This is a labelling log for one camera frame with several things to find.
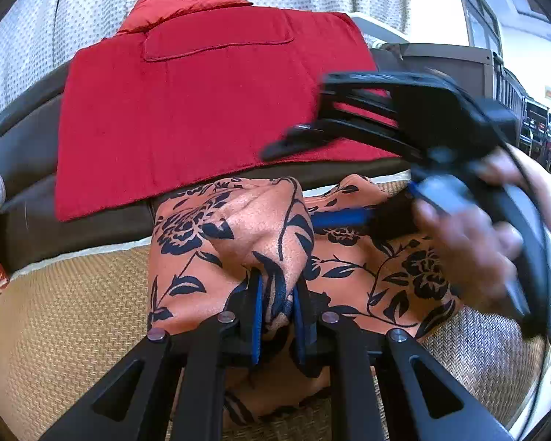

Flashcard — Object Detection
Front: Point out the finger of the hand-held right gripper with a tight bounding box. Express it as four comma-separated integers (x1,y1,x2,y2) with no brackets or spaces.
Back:
311,195,416,241
262,71,435,162

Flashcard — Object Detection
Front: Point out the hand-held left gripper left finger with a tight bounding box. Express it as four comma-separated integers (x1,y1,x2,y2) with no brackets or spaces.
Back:
39,270,265,441

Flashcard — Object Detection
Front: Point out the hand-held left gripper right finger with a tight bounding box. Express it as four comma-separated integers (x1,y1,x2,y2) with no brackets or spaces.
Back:
291,280,515,441

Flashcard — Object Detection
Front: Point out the orange floral garment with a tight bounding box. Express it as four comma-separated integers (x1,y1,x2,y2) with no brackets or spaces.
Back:
147,173,465,431

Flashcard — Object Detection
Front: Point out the person's right forearm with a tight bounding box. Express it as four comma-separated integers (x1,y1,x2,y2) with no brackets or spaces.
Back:
509,151,551,262

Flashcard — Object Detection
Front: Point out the person's right hand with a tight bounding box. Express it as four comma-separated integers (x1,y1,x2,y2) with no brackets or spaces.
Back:
412,151,533,319

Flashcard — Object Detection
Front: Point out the dark shelf rack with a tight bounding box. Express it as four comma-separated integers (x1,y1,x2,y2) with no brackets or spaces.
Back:
493,53,551,176

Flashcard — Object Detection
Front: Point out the dark grey cabinet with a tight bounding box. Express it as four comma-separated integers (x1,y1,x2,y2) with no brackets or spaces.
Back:
380,42,502,102

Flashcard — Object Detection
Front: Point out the white windowsill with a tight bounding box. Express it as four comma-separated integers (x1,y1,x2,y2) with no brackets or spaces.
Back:
349,10,410,43

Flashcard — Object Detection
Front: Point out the red blanket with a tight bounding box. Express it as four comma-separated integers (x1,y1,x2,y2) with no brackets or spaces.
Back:
55,6,396,222

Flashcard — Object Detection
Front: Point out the woven straw mat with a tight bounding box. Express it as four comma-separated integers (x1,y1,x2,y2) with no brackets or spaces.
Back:
0,179,551,441

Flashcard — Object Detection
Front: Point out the red pillow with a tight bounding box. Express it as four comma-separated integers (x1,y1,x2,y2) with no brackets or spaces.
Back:
117,0,254,36

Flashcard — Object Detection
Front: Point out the brown leather sofa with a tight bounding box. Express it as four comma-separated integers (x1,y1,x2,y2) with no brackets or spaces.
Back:
0,48,415,275

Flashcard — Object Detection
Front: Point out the beige dotted curtain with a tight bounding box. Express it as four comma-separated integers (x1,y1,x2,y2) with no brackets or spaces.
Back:
0,0,412,158

